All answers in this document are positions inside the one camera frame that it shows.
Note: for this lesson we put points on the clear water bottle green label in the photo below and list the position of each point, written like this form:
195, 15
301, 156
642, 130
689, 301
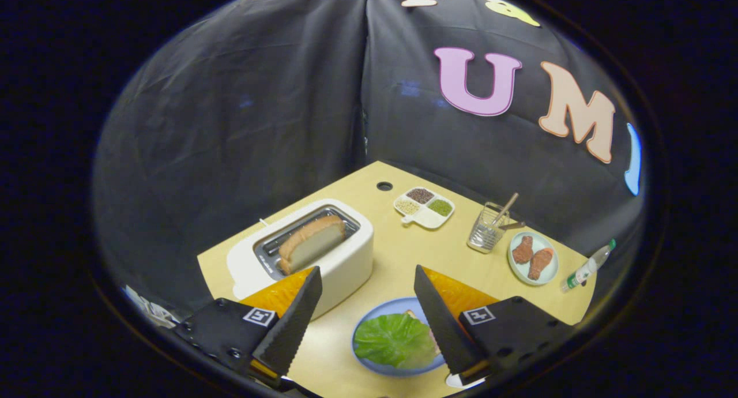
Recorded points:
582, 271

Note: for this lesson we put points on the plain bread slice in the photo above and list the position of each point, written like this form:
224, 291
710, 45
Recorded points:
314, 245

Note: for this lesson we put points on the brown meat patty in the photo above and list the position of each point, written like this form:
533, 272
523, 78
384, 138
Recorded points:
523, 250
541, 264

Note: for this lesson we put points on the pale crumpled object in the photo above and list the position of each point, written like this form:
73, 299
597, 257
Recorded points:
147, 308

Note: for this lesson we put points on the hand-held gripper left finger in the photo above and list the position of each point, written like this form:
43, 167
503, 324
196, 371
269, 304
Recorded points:
294, 326

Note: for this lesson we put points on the bread slice under ham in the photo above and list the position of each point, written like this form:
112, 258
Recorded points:
412, 314

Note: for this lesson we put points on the blue plate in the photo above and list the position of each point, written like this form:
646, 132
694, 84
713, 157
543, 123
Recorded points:
380, 307

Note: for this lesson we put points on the white toaster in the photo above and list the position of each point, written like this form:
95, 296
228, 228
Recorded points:
346, 265

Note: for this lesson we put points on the white plate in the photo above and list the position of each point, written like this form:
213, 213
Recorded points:
461, 380

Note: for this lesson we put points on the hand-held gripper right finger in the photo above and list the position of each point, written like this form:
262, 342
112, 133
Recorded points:
444, 323

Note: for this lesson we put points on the green lettuce leaf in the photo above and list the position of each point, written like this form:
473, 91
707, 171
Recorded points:
392, 340

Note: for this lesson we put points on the pale green plate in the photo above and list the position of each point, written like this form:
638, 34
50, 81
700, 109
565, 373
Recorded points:
549, 239

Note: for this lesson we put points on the white divided dish with seeds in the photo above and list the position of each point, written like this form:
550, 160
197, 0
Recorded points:
425, 216

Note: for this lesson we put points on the black backdrop cloth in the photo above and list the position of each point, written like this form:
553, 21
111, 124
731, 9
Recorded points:
242, 115

